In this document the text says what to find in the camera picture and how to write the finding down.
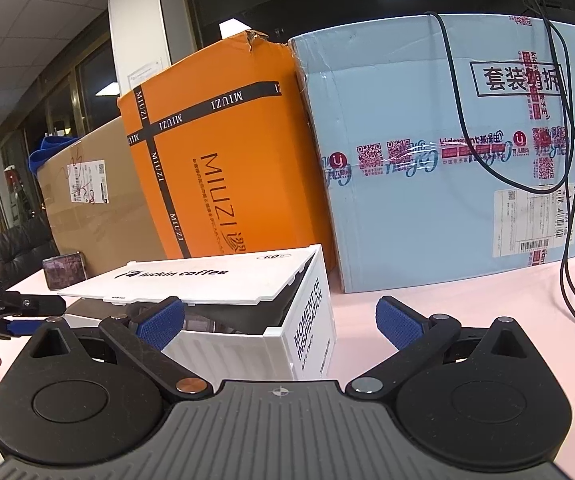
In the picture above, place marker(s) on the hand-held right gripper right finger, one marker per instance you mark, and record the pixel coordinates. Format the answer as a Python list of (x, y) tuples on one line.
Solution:
[(398, 324)]

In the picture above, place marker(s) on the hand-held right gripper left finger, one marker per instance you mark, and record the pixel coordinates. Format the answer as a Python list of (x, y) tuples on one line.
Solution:
[(160, 326)]

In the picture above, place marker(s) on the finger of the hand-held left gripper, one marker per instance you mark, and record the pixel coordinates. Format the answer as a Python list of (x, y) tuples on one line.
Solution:
[(37, 305), (17, 328)]

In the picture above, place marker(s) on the white plastic lidded box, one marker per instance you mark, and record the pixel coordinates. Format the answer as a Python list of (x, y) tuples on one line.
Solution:
[(247, 280)]

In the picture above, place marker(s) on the dark printed small box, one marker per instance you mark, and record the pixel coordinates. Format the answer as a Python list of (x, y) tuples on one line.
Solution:
[(65, 271)]

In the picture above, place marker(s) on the black sofa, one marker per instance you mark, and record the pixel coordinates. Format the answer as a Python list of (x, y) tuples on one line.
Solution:
[(2, 250)]

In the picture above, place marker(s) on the large light blue cardboard box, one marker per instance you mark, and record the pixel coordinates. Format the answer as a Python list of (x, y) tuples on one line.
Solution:
[(417, 230)]

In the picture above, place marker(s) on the brown cardboard box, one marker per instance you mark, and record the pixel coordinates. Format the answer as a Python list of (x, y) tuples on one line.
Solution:
[(117, 230)]

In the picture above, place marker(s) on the blue cloth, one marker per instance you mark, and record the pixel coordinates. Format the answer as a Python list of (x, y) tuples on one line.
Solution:
[(50, 147)]

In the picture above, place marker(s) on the orange cardboard box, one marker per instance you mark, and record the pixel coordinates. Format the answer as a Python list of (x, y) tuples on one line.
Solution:
[(217, 125)]

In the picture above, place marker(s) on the white wall notice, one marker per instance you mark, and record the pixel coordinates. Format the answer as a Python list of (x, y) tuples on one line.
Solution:
[(143, 76)]

